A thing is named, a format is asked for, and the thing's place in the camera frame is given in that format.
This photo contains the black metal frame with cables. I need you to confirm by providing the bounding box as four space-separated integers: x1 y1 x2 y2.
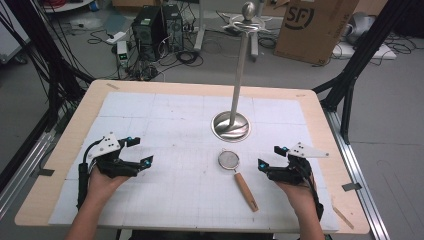
0 0 96 134

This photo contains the white power strip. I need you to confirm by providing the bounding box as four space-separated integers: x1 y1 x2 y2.
105 30 128 45

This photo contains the person's right hand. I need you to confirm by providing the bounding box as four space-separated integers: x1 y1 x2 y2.
275 173 318 215

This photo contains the slim black computer tower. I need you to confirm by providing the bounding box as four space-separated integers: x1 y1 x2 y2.
162 3 185 53

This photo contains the white grid mat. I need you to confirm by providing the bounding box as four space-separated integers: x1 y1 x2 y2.
48 91 340 233

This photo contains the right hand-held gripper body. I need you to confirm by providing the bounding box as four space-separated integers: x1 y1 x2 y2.
266 142 330 186

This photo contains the person's left hand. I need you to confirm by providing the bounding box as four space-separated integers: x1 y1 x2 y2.
87 165 132 198

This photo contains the mesh strainer with wooden handle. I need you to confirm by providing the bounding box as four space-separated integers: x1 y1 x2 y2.
217 148 260 213

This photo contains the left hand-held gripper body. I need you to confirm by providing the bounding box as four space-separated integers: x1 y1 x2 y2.
87 132 141 179

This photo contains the large black computer tower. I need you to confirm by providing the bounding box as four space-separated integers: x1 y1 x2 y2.
131 5 168 62

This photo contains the metal rack stand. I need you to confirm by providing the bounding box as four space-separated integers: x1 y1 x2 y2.
211 1 271 143

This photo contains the white stand post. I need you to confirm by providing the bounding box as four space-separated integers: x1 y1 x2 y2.
193 0 207 52

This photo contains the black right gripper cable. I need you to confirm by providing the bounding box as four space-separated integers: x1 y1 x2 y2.
298 159 325 222

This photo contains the white device with green display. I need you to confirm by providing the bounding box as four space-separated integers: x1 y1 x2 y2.
116 40 130 68

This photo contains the aluminium rail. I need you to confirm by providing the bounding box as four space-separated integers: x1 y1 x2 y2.
0 109 68 221
323 108 391 240

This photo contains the coiled black cable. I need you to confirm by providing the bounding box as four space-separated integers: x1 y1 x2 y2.
175 49 204 68

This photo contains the white flat board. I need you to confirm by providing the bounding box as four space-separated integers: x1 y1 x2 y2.
332 41 398 61

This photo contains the grey rounded device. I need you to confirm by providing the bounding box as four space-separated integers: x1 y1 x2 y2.
344 12 376 44

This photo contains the brown cardboard box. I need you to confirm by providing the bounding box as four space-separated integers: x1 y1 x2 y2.
273 0 360 66

